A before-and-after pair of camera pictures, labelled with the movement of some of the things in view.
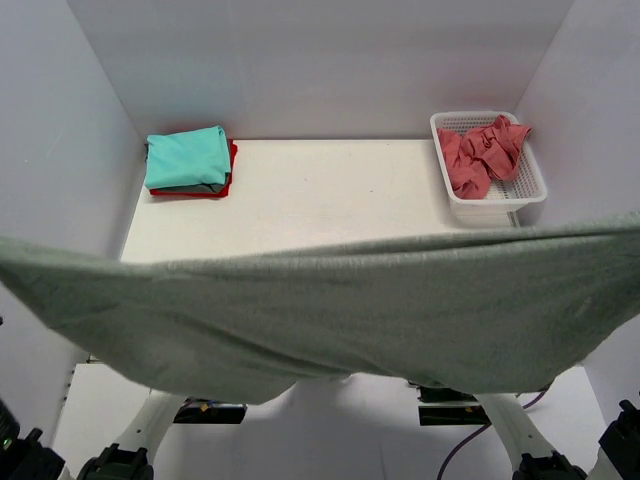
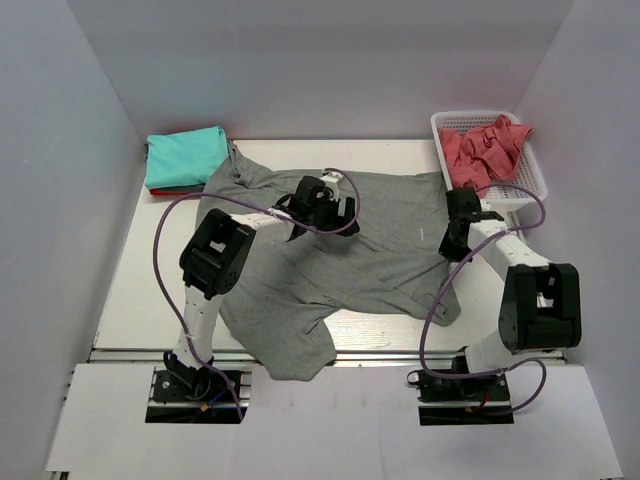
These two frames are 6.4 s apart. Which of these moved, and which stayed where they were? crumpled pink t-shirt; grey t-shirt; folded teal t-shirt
Moved: grey t-shirt
Stayed: crumpled pink t-shirt; folded teal t-shirt
